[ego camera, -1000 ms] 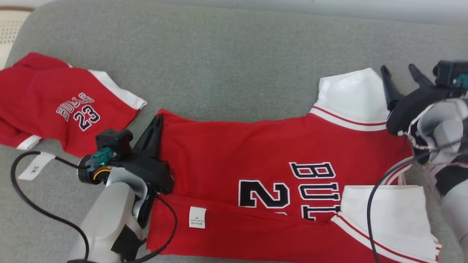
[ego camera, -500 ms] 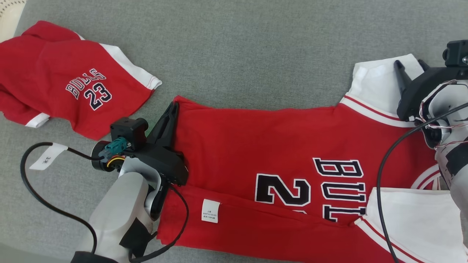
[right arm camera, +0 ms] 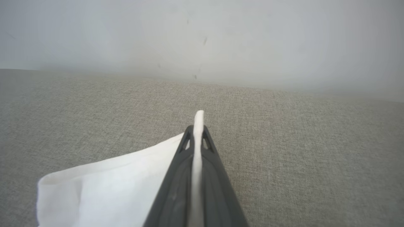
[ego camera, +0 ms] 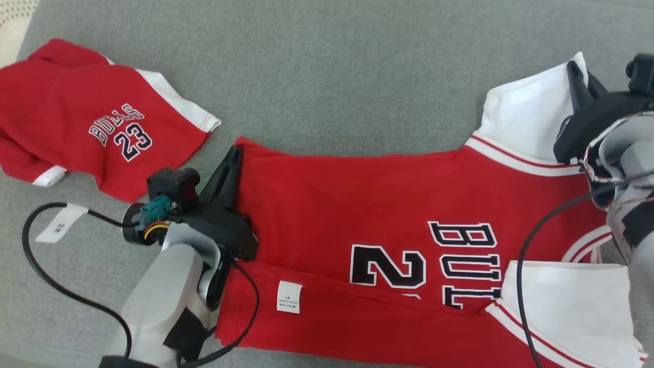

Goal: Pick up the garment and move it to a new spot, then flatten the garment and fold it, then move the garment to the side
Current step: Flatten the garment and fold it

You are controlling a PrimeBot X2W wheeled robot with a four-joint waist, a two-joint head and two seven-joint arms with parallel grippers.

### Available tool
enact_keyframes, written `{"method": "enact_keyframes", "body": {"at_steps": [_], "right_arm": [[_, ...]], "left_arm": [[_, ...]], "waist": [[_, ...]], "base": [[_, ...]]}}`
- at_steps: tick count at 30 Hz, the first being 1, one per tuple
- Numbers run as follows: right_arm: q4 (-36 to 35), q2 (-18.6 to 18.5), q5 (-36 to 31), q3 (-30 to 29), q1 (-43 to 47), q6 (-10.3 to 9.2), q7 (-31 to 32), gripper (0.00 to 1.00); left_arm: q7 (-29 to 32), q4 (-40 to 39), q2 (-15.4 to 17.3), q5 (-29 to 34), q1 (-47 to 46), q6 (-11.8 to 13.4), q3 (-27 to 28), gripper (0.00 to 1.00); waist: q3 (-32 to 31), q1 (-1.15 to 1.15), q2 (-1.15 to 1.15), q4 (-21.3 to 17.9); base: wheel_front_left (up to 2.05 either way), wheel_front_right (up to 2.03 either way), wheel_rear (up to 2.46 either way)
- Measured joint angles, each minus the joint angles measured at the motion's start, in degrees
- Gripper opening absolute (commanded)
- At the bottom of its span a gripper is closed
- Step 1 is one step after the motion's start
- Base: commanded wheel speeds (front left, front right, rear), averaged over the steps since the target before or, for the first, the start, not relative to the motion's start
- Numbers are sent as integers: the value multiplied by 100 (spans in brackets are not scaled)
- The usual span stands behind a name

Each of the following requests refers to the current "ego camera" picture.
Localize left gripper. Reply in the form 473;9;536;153
169;146;259;262

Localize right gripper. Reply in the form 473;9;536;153
554;60;654;165

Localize red jersey with white sleeves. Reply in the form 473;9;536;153
214;51;650;368

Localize red shorts with white stripes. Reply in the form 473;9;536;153
0;38;222;204

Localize grey fabric sofa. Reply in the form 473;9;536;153
0;0;654;368

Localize cream perforated laundry basket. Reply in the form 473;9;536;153
0;0;41;68

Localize thin red white wire bundle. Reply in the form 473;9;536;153
582;146;621;186

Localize thin black cable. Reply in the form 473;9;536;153
176;257;261;368

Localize white paper cable tag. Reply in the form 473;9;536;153
35;203;89;244

